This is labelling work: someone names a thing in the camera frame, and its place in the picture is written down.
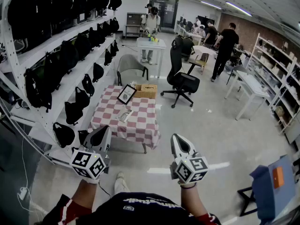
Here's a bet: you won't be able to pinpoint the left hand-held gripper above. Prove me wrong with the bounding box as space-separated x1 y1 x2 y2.
69 125 113 180

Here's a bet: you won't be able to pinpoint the white power cable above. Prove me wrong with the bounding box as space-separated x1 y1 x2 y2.
17 135 47 215

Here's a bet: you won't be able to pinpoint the colourful toy blocks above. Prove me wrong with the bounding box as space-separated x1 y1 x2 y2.
145 33 160 43

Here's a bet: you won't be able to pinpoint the black picture frame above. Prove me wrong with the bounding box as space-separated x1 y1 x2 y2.
117 84 137 105

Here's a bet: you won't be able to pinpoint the row of grey storage boxes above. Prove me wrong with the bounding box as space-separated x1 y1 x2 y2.
74 7 106 25

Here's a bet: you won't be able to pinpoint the person's right forearm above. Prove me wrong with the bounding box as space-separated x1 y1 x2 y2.
180 183 207 217

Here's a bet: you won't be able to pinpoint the grey side chair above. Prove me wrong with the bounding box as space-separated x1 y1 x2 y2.
226 65 248 86

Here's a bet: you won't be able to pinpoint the dark glass door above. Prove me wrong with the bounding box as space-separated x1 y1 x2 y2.
149 0 180 29

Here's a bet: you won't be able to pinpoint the blue box with orange label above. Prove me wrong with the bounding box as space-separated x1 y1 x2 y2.
249 155 296 221

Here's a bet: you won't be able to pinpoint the white square table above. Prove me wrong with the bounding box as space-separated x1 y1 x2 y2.
136 37 167 78

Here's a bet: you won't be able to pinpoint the long white desk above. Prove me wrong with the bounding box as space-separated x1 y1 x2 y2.
176 23 203 45

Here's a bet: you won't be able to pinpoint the pink checkered tablecloth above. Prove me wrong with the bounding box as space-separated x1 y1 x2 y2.
88 85 162 151

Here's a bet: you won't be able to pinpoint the person's left forearm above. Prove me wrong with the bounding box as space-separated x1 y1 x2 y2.
70 179 99 211

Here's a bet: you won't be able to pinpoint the wicker tissue box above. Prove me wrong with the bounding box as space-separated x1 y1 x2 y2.
133 83 158 99

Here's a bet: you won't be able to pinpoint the black wall monitor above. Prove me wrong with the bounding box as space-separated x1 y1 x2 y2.
197 15 215 27

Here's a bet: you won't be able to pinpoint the person's black red jersey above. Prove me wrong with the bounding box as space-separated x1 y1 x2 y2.
34 191 222 225

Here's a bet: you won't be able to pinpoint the round table with white cloth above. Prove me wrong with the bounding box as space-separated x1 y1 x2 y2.
192 45 218 60

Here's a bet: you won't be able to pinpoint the white wristband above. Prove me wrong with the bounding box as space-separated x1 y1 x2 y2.
81 176 100 185

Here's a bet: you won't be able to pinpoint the wooden chair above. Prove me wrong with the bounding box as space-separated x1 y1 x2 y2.
195 52 209 75

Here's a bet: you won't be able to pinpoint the white metal shelf rack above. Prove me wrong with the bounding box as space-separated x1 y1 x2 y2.
0 0 123 166

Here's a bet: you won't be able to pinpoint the grey armchair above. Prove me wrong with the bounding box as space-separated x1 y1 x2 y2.
116 54 149 86

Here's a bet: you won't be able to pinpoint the ceiling light strips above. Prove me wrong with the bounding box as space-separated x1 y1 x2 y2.
158 0 281 17

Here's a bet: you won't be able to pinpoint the black office chair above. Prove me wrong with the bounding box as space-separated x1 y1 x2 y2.
160 35 203 109

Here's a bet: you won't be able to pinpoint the white open shelf unit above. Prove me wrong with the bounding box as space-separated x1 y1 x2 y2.
246 33 300 145

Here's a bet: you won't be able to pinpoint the white power strip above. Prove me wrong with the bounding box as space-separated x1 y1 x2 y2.
29 202 49 216

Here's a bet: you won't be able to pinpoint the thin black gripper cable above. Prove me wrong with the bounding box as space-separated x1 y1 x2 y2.
97 181 111 198

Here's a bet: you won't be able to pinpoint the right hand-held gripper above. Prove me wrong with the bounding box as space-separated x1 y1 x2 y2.
169 134 210 184

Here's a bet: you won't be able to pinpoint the grey metal cabinet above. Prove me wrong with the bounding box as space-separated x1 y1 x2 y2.
125 12 147 39

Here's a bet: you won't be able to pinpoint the person's white shoe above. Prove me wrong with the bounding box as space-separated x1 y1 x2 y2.
114 172 130 196

